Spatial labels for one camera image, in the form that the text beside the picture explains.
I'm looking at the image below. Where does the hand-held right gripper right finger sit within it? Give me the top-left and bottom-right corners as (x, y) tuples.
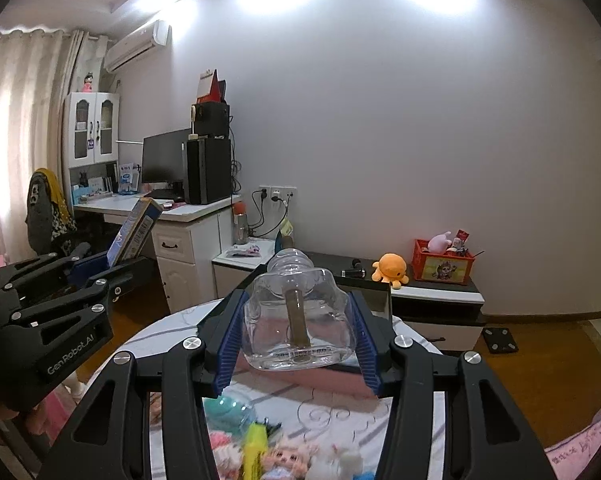
(348, 290), (559, 480)

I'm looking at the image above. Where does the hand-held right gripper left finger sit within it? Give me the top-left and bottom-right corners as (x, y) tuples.
(39, 290), (251, 480)

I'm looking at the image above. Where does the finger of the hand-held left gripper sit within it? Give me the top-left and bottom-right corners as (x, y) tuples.
(3, 256), (155, 341)
(0, 242), (114, 306)

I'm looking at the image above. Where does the blue long cardboard box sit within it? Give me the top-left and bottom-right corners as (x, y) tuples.
(105, 197), (164, 266)

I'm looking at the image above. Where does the clear plastic bottle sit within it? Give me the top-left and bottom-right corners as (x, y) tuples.
(243, 247), (357, 372)

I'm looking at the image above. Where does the pink and black storage box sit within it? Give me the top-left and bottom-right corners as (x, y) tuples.
(215, 280), (394, 402)

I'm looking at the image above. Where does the teal round container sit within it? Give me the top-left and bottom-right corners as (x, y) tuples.
(203, 395), (256, 431)

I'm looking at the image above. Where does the pink fluffy item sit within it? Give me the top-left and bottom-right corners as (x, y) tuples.
(209, 430), (246, 461)

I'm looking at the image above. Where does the yellow highlighter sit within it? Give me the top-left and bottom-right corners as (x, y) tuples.
(243, 422), (272, 480)

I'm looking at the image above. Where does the white round figure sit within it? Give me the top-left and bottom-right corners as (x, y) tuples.
(308, 447), (364, 480)

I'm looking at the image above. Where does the big-eyed doll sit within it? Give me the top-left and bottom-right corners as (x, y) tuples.
(260, 442), (321, 480)

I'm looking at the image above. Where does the pink quilt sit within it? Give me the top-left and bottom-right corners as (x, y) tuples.
(43, 387), (84, 436)

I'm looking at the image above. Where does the black office chair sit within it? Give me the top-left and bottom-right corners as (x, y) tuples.
(26, 210), (94, 261)

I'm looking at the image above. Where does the white desk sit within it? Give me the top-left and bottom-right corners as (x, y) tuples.
(73, 192), (241, 313)

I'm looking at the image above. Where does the small white cabinet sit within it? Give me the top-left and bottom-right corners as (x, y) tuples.
(211, 237), (281, 306)

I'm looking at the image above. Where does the black and white low cabinet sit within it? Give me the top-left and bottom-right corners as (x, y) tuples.
(300, 252), (486, 351)

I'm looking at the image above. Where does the chair with draped clothes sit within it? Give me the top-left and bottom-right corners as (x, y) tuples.
(26, 167), (78, 241)

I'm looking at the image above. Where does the orange octopus plush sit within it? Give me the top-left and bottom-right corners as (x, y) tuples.
(371, 253), (409, 289)

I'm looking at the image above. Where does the blue and white package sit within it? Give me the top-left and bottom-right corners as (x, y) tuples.
(118, 161), (140, 195)

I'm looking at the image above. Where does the red plastic crate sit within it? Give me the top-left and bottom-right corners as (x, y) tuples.
(413, 239), (475, 286)

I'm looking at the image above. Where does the black computer monitor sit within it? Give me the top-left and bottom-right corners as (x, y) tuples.
(141, 128), (194, 186)

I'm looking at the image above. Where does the water bottle with red cap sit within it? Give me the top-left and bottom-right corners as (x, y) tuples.
(232, 201), (250, 245)

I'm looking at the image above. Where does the pink plush toy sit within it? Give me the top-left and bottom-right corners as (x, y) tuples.
(427, 231), (454, 255)

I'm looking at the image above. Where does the colourful snack bag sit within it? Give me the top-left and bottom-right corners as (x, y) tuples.
(278, 220), (296, 253)

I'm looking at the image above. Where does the black computer tower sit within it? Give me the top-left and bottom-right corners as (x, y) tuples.
(183, 137), (232, 206)

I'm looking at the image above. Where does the black floor scale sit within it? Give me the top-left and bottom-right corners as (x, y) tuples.
(482, 326), (520, 355)

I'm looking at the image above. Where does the white glass-door cabinet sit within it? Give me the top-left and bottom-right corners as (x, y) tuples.
(63, 91), (121, 196)

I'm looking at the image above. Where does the beige curtain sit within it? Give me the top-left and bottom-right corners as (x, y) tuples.
(0, 30), (88, 261)

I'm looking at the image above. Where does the black speaker box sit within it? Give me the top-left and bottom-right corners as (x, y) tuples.
(193, 101), (231, 140)

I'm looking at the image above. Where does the red desk calendar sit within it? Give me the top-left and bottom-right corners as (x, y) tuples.
(196, 69), (227, 103)

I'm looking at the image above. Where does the white air conditioner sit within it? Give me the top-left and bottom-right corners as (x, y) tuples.
(103, 20), (171, 73)

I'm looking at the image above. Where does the pink printed bed sheet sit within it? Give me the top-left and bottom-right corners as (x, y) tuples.
(543, 400), (601, 480)

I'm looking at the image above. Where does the black power cable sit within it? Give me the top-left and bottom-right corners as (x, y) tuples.
(250, 190), (291, 238)

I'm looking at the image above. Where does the white wall socket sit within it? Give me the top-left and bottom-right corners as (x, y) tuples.
(258, 186), (297, 203)

